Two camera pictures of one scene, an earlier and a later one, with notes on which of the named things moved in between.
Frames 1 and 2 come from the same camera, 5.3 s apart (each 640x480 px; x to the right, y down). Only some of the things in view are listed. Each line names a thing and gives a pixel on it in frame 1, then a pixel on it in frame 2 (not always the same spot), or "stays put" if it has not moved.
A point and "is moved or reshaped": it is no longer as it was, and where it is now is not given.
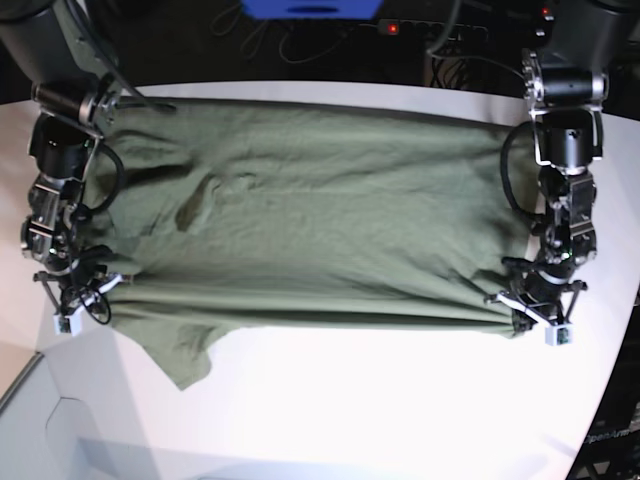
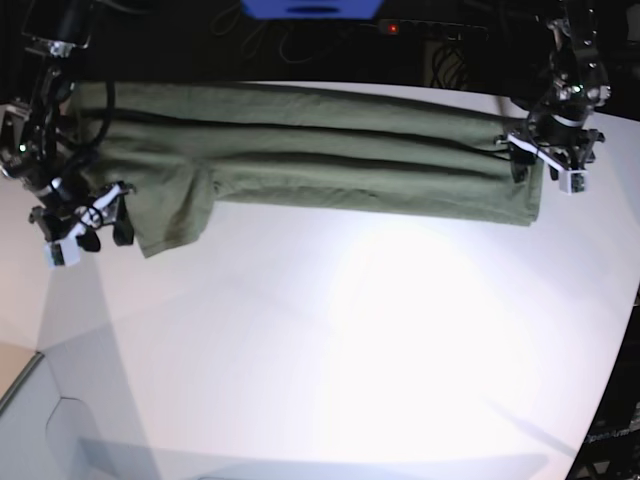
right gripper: [549, 295] -> [568, 146]
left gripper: [67, 288] -> [65, 218]
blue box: [312, 10] stays put
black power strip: [433, 30] stays put
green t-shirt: [225, 214] is moved or reshaped
